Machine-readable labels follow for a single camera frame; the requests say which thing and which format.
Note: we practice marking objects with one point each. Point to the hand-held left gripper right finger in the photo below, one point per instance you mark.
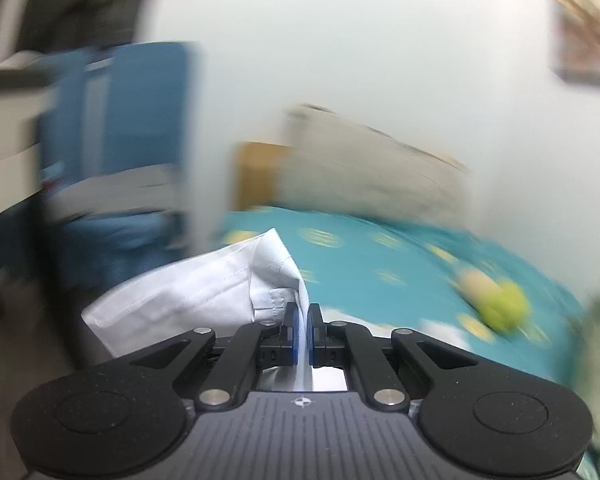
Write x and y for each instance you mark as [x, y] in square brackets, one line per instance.
[313, 334]

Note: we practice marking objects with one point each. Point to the wall poster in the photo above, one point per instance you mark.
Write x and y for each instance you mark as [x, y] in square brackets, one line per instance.
[587, 25]

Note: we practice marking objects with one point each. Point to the beige pillow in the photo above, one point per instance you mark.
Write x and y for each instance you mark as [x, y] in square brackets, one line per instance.
[370, 170]

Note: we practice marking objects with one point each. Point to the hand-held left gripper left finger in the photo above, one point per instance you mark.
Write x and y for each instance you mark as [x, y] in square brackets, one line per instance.
[291, 331]

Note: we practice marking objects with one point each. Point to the yellow-green plush toy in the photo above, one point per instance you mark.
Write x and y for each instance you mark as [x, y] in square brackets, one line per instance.
[502, 302]

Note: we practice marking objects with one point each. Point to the blue chair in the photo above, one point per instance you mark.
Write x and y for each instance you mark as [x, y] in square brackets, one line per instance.
[130, 150]

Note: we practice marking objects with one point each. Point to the teal printed bedsheet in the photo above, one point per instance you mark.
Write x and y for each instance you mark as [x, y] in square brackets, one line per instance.
[390, 265]

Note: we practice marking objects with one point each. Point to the white garment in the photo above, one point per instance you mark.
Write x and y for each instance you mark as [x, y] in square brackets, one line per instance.
[205, 285]

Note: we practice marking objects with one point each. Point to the white desk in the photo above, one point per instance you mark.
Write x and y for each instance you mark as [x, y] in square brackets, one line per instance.
[5, 150]

